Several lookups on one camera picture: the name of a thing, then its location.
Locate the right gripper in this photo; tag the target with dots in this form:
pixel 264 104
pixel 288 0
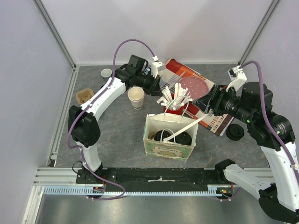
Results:
pixel 216 101

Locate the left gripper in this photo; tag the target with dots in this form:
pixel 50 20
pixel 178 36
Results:
pixel 154 89

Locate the green paper gift bag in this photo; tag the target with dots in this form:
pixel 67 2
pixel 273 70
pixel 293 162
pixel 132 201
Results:
pixel 168 149

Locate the single cardboard cup carrier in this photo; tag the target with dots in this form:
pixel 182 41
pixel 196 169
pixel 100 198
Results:
pixel 84 95

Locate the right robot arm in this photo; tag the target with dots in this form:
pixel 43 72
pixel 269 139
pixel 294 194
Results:
pixel 273 133

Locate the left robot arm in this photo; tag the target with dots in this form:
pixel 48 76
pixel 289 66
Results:
pixel 83 120

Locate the pink polka dot plate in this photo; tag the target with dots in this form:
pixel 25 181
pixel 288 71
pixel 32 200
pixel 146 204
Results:
pixel 197 88

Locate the colourful magazine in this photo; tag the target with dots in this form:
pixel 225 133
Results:
pixel 174 73

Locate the red cup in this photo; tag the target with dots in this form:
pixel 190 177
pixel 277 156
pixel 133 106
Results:
pixel 168 109

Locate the white stir sticks bundle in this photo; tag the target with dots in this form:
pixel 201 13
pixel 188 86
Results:
pixel 177 91

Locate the stack of black lids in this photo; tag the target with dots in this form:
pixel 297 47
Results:
pixel 235 132

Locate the white grey ceramic mug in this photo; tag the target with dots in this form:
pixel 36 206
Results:
pixel 106 74

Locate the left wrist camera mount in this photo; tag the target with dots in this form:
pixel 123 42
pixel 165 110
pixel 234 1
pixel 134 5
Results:
pixel 157 67

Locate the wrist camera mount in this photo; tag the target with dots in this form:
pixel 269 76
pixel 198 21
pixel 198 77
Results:
pixel 238 78
pixel 157 67

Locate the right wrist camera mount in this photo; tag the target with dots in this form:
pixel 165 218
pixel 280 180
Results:
pixel 238 78

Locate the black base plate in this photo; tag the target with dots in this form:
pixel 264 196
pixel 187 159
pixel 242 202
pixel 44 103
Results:
pixel 194 176

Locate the aluminium frame rail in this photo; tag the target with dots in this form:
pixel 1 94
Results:
pixel 52 28

